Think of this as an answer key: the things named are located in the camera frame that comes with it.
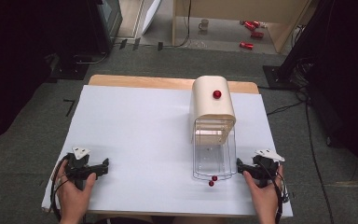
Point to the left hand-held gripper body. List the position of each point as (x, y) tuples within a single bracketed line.
[(80, 169)]

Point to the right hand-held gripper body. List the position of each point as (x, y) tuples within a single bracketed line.
[(264, 169)]

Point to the clear plastic drawer red knob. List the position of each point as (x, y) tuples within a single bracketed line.
[(213, 161)]

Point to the cream box with red knob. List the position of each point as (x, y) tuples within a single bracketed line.
[(209, 105)]

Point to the person's left hand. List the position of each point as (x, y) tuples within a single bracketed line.
[(73, 199)]

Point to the person's right hand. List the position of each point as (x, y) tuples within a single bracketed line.
[(265, 202)]

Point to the white sheet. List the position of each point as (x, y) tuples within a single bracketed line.
[(130, 140)]

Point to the black tape corner mark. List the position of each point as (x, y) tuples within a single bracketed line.
[(71, 104)]

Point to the black stand with base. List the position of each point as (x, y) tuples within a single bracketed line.
[(279, 76)]

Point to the black floor plate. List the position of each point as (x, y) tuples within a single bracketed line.
[(70, 70)]

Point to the black curtain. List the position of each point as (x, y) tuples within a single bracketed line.
[(351, 93), (18, 62)]

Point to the red can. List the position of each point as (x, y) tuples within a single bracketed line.
[(257, 34), (250, 25), (246, 45)]

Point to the grey mug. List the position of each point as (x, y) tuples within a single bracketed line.
[(203, 24)]

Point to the black monitor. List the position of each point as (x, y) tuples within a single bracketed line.
[(107, 18)]

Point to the white panel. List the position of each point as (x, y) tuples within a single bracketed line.
[(151, 14)]

